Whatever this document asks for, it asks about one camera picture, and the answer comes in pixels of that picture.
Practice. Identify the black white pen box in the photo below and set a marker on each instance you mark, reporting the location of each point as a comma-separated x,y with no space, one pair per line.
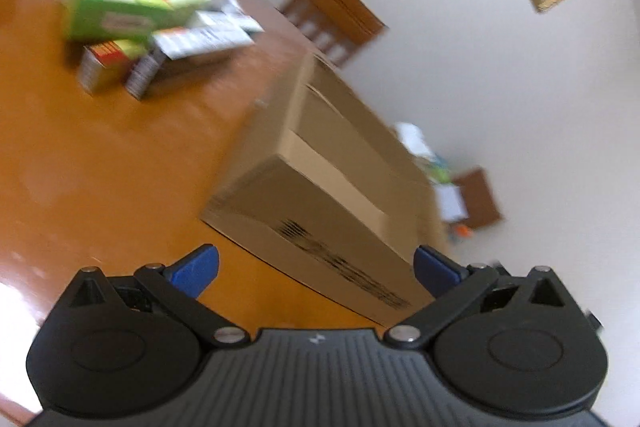
200,43

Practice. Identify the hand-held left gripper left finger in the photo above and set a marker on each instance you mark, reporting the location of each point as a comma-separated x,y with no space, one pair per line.
197,269

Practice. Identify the cardboard box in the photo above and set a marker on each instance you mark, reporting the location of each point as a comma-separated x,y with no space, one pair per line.
320,207

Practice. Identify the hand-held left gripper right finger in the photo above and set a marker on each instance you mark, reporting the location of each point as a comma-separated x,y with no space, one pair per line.
435,272

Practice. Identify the wooden desktop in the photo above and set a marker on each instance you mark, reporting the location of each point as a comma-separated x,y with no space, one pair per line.
100,167

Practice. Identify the white red green medicine box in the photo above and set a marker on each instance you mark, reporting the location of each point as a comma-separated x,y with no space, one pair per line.
107,62

